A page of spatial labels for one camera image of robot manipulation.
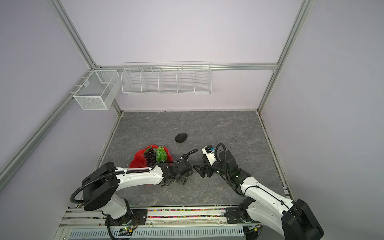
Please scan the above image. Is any red flower-shaped fruit bowl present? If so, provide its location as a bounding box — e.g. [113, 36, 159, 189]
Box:
[129, 145, 173, 169]

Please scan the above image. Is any dark purple grape bunch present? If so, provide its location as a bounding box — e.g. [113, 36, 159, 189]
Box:
[143, 148, 157, 167]

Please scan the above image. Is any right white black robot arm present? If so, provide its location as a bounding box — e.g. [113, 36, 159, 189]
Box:
[194, 143, 324, 240]

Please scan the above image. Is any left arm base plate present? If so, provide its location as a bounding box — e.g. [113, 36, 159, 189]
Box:
[105, 209, 148, 227]

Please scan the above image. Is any white mesh wall basket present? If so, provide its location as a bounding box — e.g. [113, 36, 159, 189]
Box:
[74, 70, 121, 111]

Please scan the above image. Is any white wire wall rack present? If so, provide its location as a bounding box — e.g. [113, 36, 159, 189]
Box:
[121, 62, 212, 94]

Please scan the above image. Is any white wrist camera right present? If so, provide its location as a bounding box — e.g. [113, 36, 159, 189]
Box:
[202, 145, 217, 166]

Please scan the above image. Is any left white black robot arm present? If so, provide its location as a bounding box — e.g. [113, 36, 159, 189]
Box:
[70, 149, 198, 226]

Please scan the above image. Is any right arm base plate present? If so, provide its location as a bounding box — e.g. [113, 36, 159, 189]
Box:
[224, 207, 250, 224]

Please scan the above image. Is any green grape bunch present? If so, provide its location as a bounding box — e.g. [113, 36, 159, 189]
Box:
[156, 147, 168, 162]

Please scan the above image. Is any black avocado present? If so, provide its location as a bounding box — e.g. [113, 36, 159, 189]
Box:
[175, 133, 188, 143]

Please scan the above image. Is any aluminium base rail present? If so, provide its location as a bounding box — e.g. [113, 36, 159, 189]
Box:
[54, 206, 266, 240]

